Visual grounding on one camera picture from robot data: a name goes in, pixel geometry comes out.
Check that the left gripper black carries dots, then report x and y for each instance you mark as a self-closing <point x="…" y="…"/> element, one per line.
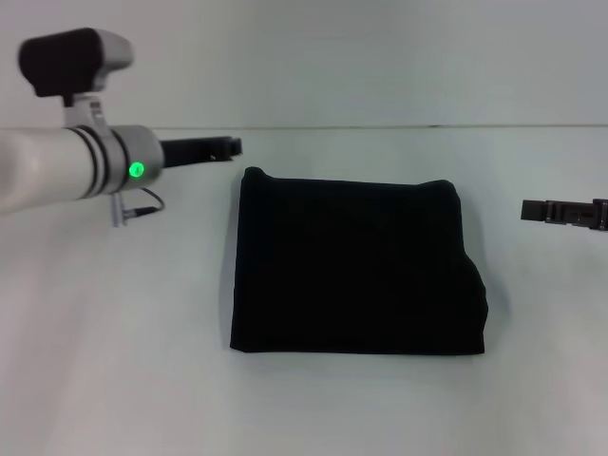
<point x="190" y="152"/>

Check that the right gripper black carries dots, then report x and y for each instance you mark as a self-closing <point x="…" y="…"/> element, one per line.
<point x="601" y="214"/>

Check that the black shirt with white print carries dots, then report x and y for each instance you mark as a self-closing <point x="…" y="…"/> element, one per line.
<point x="356" y="266"/>

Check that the left camera silver mount bracket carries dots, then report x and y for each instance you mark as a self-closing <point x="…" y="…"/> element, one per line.
<point x="85" y="111"/>

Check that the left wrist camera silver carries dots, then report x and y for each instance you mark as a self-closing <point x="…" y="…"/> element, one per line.
<point x="71" y="62"/>

